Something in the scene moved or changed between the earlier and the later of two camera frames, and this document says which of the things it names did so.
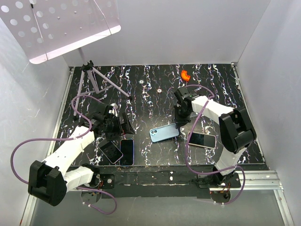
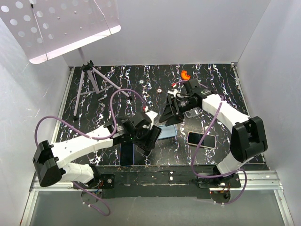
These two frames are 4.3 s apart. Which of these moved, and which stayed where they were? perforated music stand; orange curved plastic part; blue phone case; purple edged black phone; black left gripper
Moved: black left gripper
Stayed: blue phone case; purple edged black phone; perforated music stand; orange curved plastic part
